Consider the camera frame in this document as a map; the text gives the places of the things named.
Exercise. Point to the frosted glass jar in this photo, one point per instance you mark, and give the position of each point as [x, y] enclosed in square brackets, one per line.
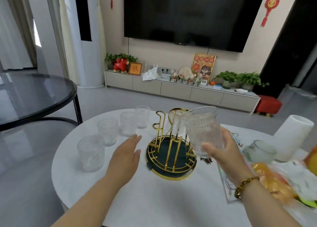
[258, 152]

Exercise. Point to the small white desk clock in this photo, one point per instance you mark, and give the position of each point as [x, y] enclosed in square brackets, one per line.
[203, 82]

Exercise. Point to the red stool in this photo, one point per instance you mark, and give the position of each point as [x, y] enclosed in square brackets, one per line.
[268, 104]

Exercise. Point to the round white ornament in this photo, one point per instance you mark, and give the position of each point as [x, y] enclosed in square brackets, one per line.
[185, 72]

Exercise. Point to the beige curtain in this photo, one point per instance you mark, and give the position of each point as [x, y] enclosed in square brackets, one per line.
[14, 31]

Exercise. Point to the person's right hand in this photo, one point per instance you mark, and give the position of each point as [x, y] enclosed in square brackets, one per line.
[230, 160]

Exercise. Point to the large gold framed picture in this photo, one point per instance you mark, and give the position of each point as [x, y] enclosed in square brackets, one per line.
[204, 65]

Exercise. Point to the black flat television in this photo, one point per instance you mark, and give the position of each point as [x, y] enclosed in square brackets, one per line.
[193, 13]

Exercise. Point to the red bull plush toy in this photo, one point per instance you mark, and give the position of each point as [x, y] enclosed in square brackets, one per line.
[120, 64]

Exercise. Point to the crumpled white plastic bag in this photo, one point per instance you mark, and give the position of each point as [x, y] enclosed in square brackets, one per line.
[149, 75]

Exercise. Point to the green potted plant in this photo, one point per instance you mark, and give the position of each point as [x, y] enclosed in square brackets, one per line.
[116, 57]
[226, 77]
[250, 79]

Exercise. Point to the large red hanging ornament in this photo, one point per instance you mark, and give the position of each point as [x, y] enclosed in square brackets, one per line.
[272, 2]

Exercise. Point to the white router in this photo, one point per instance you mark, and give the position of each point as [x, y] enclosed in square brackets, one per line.
[151, 67]

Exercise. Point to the tall clear embossed glass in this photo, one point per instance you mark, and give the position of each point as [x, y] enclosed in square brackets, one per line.
[201, 130]

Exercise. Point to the gold cup rack green tray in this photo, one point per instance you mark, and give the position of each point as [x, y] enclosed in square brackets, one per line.
[170, 160]

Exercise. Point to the white plastic packet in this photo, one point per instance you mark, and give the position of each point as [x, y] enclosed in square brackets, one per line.
[301, 179]

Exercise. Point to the clear embossed glass cup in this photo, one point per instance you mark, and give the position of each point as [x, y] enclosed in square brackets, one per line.
[108, 131]
[128, 124]
[143, 116]
[91, 153]
[177, 126]

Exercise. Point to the round dark glass table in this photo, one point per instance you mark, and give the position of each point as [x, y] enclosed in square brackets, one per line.
[34, 95]

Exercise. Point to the person's left thumb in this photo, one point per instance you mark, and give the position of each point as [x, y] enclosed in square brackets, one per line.
[137, 157]

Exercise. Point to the white tower air conditioner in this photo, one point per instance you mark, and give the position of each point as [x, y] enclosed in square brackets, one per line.
[93, 61]

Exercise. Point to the person's left forearm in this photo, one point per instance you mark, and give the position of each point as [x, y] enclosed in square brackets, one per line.
[91, 204]

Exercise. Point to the person's left hand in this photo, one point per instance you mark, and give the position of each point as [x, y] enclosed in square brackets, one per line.
[122, 160]

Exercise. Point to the person's right thumb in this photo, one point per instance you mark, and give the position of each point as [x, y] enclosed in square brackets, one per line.
[211, 148]

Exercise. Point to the orange snack packet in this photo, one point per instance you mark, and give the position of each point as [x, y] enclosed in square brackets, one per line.
[275, 184]

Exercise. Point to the orange fruit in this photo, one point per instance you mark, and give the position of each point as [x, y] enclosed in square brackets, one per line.
[212, 83]

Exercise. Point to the grey television cabinet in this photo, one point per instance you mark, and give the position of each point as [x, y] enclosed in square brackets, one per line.
[173, 89]

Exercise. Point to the group of small figurines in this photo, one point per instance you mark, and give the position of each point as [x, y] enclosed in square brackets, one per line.
[185, 80]

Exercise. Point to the person's right forearm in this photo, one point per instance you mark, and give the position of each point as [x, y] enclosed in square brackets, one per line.
[265, 207]

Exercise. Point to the small blue box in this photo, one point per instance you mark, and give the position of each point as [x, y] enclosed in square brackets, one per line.
[217, 87]

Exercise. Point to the small orange framed picture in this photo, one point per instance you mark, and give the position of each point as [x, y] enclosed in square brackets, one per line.
[135, 68]

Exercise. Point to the white cylinder roll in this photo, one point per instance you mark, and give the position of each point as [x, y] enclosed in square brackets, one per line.
[292, 137]

